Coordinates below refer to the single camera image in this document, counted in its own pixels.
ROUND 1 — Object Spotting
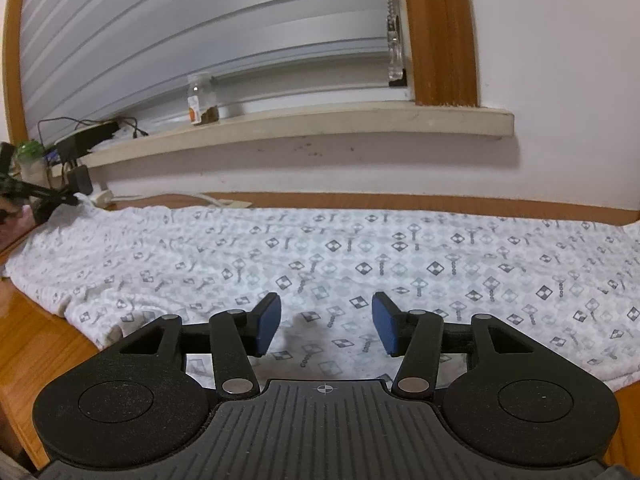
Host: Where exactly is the person's left hand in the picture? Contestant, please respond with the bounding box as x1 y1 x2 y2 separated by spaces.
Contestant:
0 199 35 238

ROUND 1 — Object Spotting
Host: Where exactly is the white window blind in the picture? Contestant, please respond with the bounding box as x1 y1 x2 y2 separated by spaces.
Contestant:
20 0 417 133

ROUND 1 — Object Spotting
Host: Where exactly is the clear blind cord pull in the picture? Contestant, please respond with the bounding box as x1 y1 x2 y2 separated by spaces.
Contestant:
387 16 405 87

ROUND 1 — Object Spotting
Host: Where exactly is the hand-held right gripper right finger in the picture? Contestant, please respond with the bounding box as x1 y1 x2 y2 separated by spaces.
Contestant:
371 291 531 401

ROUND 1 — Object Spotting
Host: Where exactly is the black power adapter with cables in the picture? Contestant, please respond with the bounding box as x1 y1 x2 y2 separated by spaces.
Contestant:
37 116 149 147

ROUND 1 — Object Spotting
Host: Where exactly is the white patterned garment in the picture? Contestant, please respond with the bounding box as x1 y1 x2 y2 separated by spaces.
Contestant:
0 204 640 392

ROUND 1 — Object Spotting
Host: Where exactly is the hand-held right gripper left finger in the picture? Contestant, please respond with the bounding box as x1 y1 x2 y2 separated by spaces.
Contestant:
120 292 283 401

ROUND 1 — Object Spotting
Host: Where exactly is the wooden window frame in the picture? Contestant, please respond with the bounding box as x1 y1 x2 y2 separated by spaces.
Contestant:
0 0 479 147

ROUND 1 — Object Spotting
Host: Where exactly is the small potted plant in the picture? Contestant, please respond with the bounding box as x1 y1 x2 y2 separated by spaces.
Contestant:
15 139 49 187

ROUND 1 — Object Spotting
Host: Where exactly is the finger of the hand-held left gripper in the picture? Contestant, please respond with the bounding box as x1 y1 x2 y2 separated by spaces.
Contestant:
30 199 59 224
6 180 80 207

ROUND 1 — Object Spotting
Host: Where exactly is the black electronic device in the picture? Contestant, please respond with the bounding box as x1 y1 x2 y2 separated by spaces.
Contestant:
54 120 121 159

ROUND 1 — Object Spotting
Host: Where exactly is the clear bottle with orange label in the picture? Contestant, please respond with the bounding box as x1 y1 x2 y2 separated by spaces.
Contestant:
187 73 219 126

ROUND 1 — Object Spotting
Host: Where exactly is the white power strip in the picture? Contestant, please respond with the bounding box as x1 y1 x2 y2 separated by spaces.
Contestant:
75 187 117 207

